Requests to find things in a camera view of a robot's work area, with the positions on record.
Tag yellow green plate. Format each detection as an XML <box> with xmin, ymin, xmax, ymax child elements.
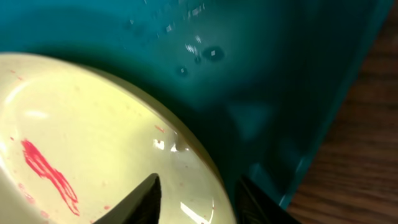
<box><xmin>1</xmin><ymin>53</ymin><xmax>236</xmax><ymax>223</ymax></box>

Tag teal plastic tray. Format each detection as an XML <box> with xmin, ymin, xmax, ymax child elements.
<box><xmin>1</xmin><ymin>0</ymin><xmax>393</xmax><ymax>208</ymax></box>

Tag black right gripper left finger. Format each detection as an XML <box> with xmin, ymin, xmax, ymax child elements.
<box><xmin>94</xmin><ymin>173</ymin><xmax>162</xmax><ymax>224</ymax></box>

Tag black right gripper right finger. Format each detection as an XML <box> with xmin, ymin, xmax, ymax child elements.
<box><xmin>234</xmin><ymin>175</ymin><xmax>300</xmax><ymax>224</ymax></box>

